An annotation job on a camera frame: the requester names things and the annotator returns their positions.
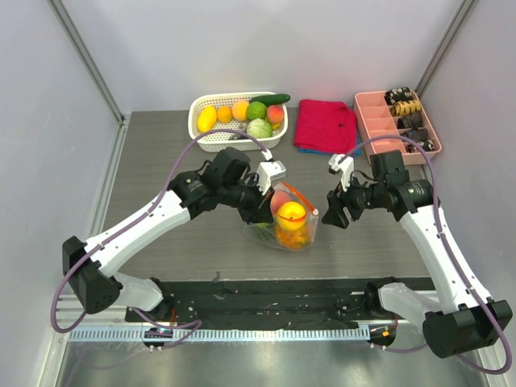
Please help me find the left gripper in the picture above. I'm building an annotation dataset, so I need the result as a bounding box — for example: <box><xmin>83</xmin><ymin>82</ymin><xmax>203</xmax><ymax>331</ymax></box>
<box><xmin>220</xmin><ymin>174</ymin><xmax>274</xmax><ymax>226</ymax></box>

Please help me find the clear zip top bag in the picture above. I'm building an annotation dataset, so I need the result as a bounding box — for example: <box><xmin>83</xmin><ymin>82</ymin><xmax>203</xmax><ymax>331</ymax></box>
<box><xmin>243</xmin><ymin>181</ymin><xmax>319</xmax><ymax>252</ymax></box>

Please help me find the yellow apple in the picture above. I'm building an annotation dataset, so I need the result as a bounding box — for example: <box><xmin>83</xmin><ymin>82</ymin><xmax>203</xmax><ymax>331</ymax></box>
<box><xmin>276</xmin><ymin>201</ymin><xmax>306</xmax><ymax>231</ymax></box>

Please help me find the green pear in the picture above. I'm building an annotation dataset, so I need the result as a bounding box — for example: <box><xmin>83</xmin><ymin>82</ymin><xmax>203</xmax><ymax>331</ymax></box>
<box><xmin>251</xmin><ymin>223</ymin><xmax>275</xmax><ymax>240</ymax></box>

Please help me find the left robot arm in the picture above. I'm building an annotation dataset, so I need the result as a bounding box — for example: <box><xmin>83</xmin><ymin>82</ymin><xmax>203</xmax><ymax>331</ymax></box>
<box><xmin>62</xmin><ymin>148</ymin><xmax>286</xmax><ymax>322</ymax></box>

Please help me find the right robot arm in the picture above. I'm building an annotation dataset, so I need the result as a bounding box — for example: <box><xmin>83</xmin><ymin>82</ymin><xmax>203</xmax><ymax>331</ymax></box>
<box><xmin>322</xmin><ymin>151</ymin><xmax>513</xmax><ymax>359</ymax></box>

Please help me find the white plastic basket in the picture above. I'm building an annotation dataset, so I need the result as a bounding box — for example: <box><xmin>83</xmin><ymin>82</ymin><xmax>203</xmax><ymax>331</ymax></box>
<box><xmin>188</xmin><ymin>91</ymin><xmax>289</xmax><ymax>152</ymax></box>

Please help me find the grey mushroom toy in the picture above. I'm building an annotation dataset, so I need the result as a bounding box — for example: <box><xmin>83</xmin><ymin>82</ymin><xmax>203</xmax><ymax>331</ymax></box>
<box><xmin>229</xmin><ymin>123</ymin><xmax>248</xmax><ymax>141</ymax></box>

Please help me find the green cabbage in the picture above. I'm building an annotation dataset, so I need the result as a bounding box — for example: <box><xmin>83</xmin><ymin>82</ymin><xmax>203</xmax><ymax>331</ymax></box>
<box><xmin>247</xmin><ymin>119</ymin><xmax>273</xmax><ymax>139</ymax></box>

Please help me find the small orange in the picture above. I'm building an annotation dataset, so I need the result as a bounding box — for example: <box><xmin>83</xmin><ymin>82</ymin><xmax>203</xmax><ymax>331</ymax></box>
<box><xmin>217</xmin><ymin>106</ymin><xmax>233</xmax><ymax>123</ymax></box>

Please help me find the yellow mango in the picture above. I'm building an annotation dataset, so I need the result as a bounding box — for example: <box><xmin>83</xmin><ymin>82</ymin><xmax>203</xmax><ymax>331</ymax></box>
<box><xmin>197</xmin><ymin>106</ymin><xmax>218</xmax><ymax>133</ymax></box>

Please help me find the red peach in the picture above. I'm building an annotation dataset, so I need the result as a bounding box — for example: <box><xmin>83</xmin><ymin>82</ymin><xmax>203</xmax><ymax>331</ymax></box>
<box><xmin>266</xmin><ymin>105</ymin><xmax>285</xmax><ymax>125</ymax></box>

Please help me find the red folded cloth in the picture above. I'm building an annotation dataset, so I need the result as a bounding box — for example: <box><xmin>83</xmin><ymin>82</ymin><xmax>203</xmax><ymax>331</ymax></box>
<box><xmin>294</xmin><ymin>99</ymin><xmax>357</xmax><ymax>135</ymax></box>

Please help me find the green cucumber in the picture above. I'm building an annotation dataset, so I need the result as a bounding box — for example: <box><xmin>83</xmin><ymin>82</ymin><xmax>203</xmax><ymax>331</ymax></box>
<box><xmin>250</xmin><ymin>94</ymin><xmax>291</xmax><ymax>106</ymax></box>

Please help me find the pink divided tray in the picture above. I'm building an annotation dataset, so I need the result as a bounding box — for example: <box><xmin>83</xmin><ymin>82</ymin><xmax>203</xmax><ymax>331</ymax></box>
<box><xmin>354</xmin><ymin>90</ymin><xmax>443</xmax><ymax>165</ymax></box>

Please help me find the black pink sock roll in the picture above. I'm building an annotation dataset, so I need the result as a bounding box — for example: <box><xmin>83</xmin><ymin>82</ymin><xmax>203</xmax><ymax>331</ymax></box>
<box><xmin>405</xmin><ymin>139</ymin><xmax>436</xmax><ymax>153</ymax></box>

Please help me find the dark brown sock roll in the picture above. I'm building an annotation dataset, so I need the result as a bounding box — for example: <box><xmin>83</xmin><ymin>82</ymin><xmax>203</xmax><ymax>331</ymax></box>
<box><xmin>397</xmin><ymin>111</ymin><xmax>424</xmax><ymax>129</ymax></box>

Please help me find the yellow striped sock roll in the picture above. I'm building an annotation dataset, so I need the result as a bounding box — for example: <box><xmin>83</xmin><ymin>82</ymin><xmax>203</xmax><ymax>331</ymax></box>
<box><xmin>389</xmin><ymin>100</ymin><xmax>422</xmax><ymax>117</ymax></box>

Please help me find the dark floral sock roll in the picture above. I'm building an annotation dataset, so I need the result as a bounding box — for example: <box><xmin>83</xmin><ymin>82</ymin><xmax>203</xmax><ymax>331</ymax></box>
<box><xmin>384</xmin><ymin>87</ymin><xmax>414</xmax><ymax>106</ymax></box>

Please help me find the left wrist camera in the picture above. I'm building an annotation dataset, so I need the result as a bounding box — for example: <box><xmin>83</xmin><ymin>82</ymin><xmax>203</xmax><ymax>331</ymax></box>
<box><xmin>256</xmin><ymin>149</ymin><xmax>287</xmax><ymax>195</ymax></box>

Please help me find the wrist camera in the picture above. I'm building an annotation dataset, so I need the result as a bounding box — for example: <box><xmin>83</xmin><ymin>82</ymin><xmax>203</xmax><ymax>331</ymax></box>
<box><xmin>256</xmin><ymin>149</ymin><xmax>287</xmax><ymax>195</ymax></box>
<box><xmin>328</xmin><ymin>154</ymin><xmax>354</xmax><ymax>192</ymax></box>

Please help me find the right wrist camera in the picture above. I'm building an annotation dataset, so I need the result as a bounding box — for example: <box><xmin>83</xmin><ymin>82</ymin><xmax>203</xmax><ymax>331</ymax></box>
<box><xmin>328</xmin><ymin>154</ymin><xmax>354</xmax><ymax>192</ymax></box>

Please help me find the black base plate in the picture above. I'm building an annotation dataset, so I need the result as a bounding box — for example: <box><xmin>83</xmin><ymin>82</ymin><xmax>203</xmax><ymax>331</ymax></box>
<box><xmin>124</xmin><ymin>277</ymin><xmax>435</xmax><ymax>331</ymax></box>

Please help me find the white slotted cable duct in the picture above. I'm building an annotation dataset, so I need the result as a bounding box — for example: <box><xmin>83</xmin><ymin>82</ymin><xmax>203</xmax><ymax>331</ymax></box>
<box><xmin>69</xmin><ymin>325</ymin><xmax>370</xmax><ymax>343</ymax></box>

